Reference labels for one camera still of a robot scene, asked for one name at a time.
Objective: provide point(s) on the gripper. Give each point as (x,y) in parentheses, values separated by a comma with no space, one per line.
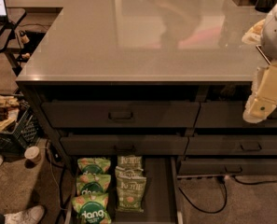
(276,32)

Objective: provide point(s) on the green kettle chip bag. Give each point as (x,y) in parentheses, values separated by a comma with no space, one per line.
(130,192)
(130,162)
(119,171)

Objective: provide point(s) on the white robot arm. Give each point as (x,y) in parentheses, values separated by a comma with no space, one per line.
(264,33)

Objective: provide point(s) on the top right dark drawer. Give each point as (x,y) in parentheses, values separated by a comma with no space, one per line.
(229,115)

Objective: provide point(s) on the bottom right dark drawer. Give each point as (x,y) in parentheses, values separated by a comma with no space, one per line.
(228,167)

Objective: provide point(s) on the open bottom left drawer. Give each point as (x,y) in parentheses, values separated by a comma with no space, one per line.
(161,203)

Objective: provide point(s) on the back green Dang chip bag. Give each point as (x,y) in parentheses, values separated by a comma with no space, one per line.
(94,166)

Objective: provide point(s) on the green dang chip bag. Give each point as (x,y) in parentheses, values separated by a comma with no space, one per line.
(89,183)
(92,208)
(94,166)

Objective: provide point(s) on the middle green Dang chip bag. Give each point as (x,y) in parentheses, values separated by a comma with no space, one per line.
(89,183)

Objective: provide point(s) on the middle left dark drawer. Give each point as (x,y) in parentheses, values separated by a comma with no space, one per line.
(124,144)

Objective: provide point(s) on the top left dark drawer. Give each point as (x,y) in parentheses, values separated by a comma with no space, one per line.
(120,114)

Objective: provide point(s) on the front green Dang chip bag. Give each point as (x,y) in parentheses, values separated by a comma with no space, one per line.
(92,208)

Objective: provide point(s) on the paper coffee cup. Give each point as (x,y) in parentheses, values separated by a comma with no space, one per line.
(33,154)

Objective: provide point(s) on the black plastic crate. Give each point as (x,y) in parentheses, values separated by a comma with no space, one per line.
(23,133)

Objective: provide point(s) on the snack packets in crate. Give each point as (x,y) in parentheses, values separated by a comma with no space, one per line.
(9,111)

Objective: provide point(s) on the black laptop stand table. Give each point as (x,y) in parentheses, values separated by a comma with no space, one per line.
(15,16)

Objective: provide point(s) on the white shoe lower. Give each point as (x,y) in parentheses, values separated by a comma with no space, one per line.
(31,215)

